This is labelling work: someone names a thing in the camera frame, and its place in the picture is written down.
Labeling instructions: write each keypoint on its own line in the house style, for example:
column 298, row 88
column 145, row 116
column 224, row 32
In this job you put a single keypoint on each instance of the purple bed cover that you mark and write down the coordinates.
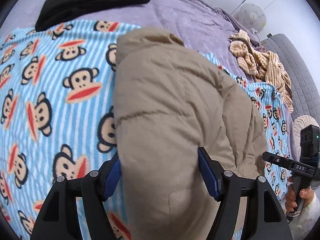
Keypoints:
column 201, row 27

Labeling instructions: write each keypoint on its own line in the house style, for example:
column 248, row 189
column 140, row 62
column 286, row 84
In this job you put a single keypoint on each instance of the white jacket right sleeve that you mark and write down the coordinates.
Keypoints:
column 309, row 213

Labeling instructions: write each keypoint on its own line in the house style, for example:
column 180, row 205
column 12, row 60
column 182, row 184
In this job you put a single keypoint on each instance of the striped beige fleece garment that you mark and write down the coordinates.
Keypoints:
column 262, row 65

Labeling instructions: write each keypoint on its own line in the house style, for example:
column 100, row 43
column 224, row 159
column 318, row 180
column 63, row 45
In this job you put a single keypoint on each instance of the white floor fan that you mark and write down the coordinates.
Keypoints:
column 252, row 16

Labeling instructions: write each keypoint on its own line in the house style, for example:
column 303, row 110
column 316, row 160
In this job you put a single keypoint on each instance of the beige puffer jacket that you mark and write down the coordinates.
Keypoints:
column 168, row 101

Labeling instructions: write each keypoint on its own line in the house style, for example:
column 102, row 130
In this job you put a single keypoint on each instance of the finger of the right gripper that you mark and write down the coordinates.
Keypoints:
column 278, row 160

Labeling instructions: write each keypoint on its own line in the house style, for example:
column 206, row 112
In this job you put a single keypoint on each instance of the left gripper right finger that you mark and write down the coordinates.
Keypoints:
column 263, row 215

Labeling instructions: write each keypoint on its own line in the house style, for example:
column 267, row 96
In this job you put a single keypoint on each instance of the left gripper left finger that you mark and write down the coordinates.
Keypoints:
column 58, row 216

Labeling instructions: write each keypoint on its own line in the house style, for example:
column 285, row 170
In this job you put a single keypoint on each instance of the grey padded headboard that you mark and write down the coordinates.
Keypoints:
column 305, row 94

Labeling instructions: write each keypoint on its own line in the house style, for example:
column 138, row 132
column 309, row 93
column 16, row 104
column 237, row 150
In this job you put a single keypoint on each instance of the black folded garment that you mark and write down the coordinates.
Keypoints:
column 55, row 12

